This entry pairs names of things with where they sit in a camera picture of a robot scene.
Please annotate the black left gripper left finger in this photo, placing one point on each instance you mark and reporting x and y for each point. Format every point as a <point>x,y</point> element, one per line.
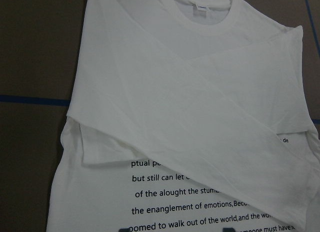
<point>124,230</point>

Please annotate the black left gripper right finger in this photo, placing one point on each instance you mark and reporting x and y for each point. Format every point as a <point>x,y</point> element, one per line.
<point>229,229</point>

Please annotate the white long-sleeve printed shirt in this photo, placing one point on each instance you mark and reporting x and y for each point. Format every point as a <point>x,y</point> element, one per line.
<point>187,116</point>

